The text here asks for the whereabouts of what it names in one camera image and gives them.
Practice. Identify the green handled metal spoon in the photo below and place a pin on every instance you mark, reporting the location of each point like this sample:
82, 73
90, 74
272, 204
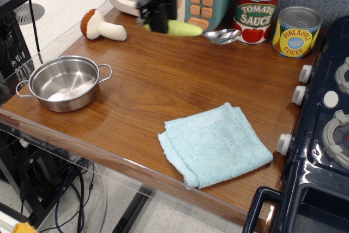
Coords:
182, 29

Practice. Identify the stainless steel pot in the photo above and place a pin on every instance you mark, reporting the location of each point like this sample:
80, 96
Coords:
65, 84

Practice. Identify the light blue folded cloth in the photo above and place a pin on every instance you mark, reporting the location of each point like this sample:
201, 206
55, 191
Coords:
213, 146

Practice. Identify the plush mushroom toy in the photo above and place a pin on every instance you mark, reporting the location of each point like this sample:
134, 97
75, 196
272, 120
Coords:
93, 25

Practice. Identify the tomato sauce can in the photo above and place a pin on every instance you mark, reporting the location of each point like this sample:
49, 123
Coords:
253, 18

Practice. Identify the pineapple slices can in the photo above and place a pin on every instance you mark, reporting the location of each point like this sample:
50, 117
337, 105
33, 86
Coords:
296, 31

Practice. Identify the dark blue toy stove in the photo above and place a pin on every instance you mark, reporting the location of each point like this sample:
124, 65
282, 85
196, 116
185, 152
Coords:
314, 193

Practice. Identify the yellow sponge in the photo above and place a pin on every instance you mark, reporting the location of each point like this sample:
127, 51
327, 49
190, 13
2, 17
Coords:
24, 228

